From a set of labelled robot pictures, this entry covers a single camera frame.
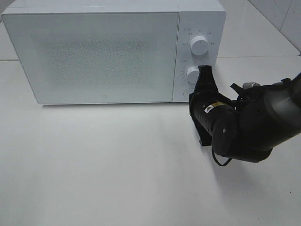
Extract white microwave knob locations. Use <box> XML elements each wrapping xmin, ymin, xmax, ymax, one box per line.
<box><xmin>189</xmin><ymin>34</ymin><xmax>209</xmax><ymax>56</ymax></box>
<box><xmin>186</xmin><ymin>66</ymin><xmax>200</xmax><ymax>83</ymax></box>

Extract white microwave oven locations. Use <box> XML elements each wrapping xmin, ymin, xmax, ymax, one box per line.
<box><xmin>1</xmin><ymin>0</ymin><xmax>226</xmax><ymax>104</ymax></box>

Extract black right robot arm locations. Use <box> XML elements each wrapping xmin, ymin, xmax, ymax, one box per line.
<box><xmin>189</xmin><ymin>65</ymin><xmax>301</xmax><ymax>163</ymax></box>

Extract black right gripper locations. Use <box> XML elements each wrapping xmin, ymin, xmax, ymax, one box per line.
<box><xmin>189</xmin><ymin>65</ymin><xmax>235</xmax><ymax>146</ymax></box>

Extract round white door release button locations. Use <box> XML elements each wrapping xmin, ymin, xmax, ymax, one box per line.
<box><xmin>183</xmin><ymin>88</ymin><xmax>194</xmax><ymax>100</ymax></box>

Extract white microwave door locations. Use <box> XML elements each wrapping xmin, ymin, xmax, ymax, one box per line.
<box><xmin>3</xmin><ymin>13</ymin><xmax>179</xmax><ymax>105</ymax></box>

